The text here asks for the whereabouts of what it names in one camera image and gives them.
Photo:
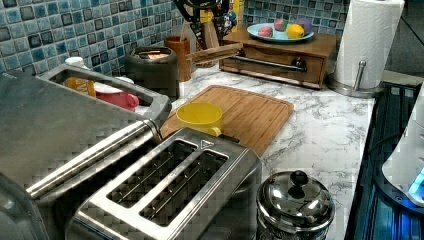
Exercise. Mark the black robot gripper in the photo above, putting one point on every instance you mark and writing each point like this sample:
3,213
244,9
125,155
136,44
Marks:
197,12

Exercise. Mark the bamboo cutting board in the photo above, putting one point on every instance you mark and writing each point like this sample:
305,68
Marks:
254,119

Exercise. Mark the steel pot with lid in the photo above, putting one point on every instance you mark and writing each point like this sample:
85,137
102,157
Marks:
293,206

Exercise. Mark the brown wooden utensil cup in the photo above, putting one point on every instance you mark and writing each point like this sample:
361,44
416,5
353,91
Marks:
181,46

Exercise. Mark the yellow cereal box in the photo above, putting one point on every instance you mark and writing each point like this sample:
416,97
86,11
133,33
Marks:
237,10

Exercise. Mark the dark grey canister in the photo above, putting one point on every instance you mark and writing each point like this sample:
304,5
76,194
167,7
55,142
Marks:
155,68

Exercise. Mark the pink toy fruit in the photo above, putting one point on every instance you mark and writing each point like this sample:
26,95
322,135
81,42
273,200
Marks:
265,31

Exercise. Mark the red green toy fruit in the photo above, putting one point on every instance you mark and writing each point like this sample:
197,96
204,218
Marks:
280,24

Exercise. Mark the light blue plate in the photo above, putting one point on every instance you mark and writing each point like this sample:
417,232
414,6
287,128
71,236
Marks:
277,36

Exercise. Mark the yellow toy lemon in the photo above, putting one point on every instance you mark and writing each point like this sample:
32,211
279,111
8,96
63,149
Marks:
294,31

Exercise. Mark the yellow plastic cup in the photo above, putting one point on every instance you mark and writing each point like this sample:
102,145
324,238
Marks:
201,116

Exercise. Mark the red mug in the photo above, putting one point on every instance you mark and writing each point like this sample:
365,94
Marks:
116,96

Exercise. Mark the purple toy fruit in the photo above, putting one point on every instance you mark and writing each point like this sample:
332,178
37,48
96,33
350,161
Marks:
305,23

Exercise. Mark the wooden drawer box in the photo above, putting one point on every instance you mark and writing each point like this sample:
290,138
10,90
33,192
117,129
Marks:
304,63

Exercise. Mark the yellow bottle white cap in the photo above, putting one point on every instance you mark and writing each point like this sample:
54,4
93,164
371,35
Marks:
79,84

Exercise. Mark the stainless steel toaster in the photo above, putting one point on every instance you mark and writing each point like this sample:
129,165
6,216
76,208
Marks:
192,186

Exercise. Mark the paper towel roll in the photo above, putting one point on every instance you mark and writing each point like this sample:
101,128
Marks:
368,35

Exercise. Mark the metal paper towel holder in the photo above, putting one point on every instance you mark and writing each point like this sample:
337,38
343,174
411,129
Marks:
355,90

